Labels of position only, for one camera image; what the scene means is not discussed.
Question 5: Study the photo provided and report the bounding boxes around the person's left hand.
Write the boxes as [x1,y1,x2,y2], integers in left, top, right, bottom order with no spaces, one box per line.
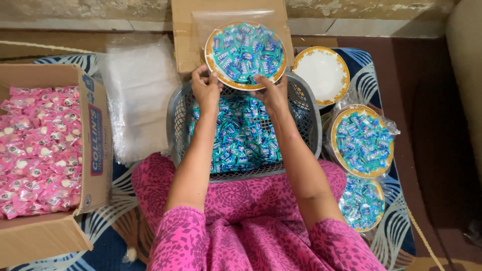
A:
[191,64,225,114]

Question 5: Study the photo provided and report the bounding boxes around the person's right hand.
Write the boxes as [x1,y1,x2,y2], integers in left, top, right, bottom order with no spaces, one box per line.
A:
[249,74,290,118]

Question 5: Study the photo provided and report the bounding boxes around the clear plastic bag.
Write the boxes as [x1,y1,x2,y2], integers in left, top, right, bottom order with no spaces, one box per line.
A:
[337,174,394,236]
[189,9,293,92]
[321,93,401,181]

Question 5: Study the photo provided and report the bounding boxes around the grey plastic basket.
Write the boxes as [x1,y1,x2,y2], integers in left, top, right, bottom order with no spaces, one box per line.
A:
[166,72,323,184]

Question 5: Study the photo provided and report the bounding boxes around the large heap of blue candies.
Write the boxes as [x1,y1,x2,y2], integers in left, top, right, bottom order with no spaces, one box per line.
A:
[187,94,283,174]

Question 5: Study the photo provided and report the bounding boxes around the empty white gold-rimmed plate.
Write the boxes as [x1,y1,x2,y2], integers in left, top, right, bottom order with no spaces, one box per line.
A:
[292,46,350,107]

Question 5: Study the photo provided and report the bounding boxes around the plain cardboard box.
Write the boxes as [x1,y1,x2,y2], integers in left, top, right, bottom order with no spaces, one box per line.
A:
[171,0,295,74]

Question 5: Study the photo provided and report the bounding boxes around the stack of clear plastic bags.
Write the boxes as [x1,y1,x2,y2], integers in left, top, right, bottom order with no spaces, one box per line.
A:
[96,35,184,166]

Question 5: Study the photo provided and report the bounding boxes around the cardboard box with printed side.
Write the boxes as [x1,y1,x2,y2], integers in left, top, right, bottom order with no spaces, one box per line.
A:
[0,63,113,259]

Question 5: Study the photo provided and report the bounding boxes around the person's pink patterned dress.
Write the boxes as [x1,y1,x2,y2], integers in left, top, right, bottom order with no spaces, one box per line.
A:
[131,152,387,271]

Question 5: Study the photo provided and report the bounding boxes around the blue patterned mat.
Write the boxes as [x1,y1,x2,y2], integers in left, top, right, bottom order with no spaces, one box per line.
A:
[0,47,417,271]

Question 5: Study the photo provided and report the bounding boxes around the heap of pink candies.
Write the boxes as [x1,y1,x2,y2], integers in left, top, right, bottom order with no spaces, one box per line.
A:
[0,86,83,220]

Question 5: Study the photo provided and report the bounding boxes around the white cotton tuft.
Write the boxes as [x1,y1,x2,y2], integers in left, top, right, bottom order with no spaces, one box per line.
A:
[122,246,138,263]

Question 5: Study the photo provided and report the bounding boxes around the beige sofa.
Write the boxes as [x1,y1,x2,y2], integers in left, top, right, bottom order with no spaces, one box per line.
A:
[445,0,482,183]

